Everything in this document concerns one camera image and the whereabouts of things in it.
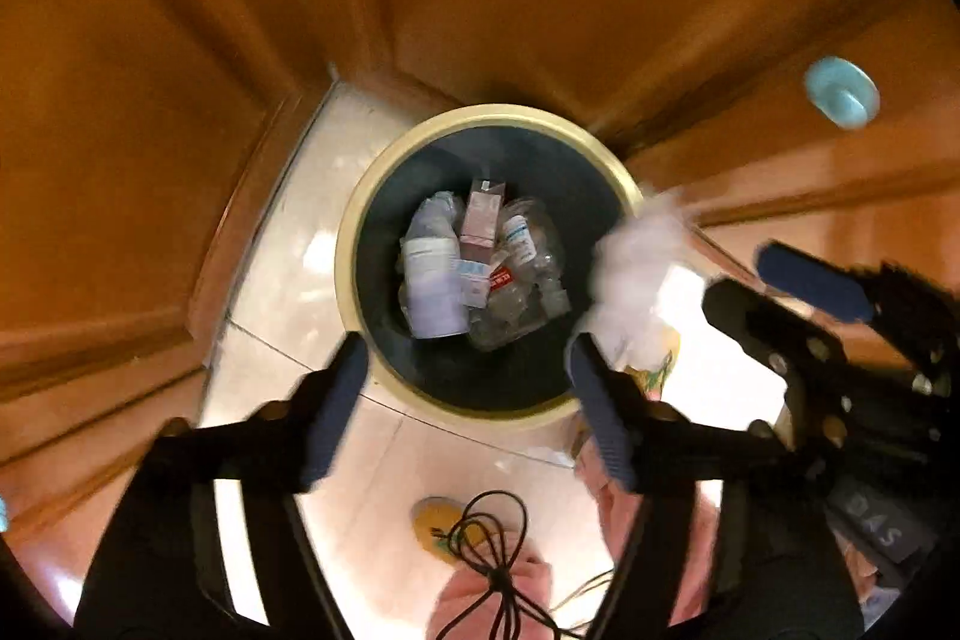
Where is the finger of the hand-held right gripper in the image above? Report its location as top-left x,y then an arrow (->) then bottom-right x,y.
754,241 -> 960,386
701,276 -> 856,453

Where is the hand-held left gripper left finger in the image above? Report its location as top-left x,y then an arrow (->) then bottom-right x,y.
75,332 -> 372,640

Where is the black cable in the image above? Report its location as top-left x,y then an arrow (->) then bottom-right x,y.
431,490 -> 593,640

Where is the white plastic bag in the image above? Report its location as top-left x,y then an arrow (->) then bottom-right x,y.
589,186 -> 710,371

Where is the clear plastic clamshell container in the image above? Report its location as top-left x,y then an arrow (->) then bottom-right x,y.
469,265 -> 575,352

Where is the small lilac box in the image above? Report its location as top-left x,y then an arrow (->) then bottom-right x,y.
450,257 -> 492,311

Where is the white cylindrical container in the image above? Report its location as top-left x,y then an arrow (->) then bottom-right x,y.
401,235 -> 467,339

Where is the round trash bin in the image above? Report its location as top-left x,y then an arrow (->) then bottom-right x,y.
335,104 -> 650,435

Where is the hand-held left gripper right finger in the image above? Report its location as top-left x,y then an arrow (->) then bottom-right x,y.
566,332 -> 863,640

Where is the small clear bottle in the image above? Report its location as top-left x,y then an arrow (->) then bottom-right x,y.
499,201 -> 563,281

